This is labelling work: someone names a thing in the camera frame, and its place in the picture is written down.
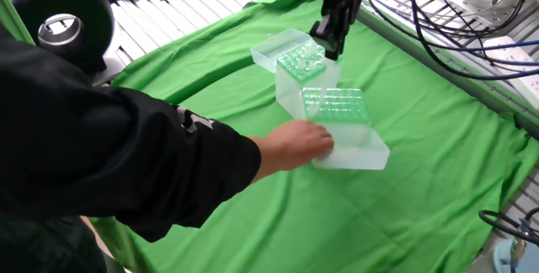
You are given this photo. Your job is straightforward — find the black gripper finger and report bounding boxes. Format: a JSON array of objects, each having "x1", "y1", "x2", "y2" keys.
[
  {"x1": 339, "y1": 0, "x2": 364, "y2": 55},
  {"x1": 309, "y1": 5, "x2": 343, "y2": 62}
]

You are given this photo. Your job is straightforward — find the translucent tip box holding tips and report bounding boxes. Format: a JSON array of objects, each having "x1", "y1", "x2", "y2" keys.
[{"x1": 299, "y1": 86, "x2": 392, "y2": 171}]

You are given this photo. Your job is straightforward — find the bare right forearm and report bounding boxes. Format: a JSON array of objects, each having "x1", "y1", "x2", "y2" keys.
[{"x1": 248, "y1": 134, "x2": 275, "y2": 184}]

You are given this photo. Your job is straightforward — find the person's right hand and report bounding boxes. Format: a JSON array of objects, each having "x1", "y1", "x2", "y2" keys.
[{"x1": 263, "y1": 120, "x2": 335, "y2": 173}]

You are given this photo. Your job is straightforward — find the green cloth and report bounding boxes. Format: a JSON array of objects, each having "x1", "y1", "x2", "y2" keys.
[{"x1": 90, "y1": 0, "x2": 539, "y2": 273}]

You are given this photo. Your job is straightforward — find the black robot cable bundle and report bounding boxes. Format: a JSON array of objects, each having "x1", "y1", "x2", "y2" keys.
[{"x1": 364, "y1": 0, "x2": 539, "y2": 81}]

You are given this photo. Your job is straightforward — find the black cable with metal plug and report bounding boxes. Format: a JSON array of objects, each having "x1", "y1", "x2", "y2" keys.
[{"x1": 478, "y1": 207, "x2": 539, "y2": 272}]

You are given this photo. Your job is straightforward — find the green frame post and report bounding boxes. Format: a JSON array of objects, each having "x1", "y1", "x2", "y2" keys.
[{"x1": 0, "y1": 0, "x2": 35, "y2": 46}]

